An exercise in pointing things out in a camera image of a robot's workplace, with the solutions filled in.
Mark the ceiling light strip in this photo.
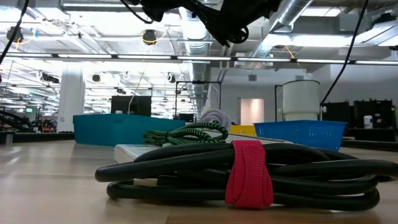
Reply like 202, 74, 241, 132
0, 52, 398, 65

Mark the white cylindrical container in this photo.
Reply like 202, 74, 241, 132
274, 80, 321, 122

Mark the blue plastic basket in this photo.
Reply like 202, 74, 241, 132
253, 119, 348, 152

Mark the black background stand frame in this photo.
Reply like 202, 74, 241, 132
175, 80, 222, 121

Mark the white building column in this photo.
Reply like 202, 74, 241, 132
57, 63, 85, 133

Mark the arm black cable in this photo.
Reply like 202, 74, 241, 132
319, 0, 370, 105
0, 0, 30, 65

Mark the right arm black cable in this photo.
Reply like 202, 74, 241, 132
319, 0, 370, 105

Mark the green braided cable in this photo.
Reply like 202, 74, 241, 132
143, 121, 229, 147

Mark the black background monitor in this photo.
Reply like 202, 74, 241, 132
111, 95, 152, 118

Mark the teal plastic bin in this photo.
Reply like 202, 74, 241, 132
73, 113, 187, 147

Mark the black ceiling cable reel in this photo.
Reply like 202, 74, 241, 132
142, 29, 158, 46
6, 26, 25, 44

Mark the white cable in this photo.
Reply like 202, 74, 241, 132
198, 108, 231, 131

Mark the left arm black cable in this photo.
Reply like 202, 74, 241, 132
0, 0, 30, 65

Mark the black crate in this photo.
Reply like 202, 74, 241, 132
323, 101, 351, 122
353, 98, 396, 130

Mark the yellow plastic basket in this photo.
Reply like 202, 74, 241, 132
229, 124, 257, 138

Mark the black cable with red strap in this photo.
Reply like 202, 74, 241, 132
95, 139, 398, 212

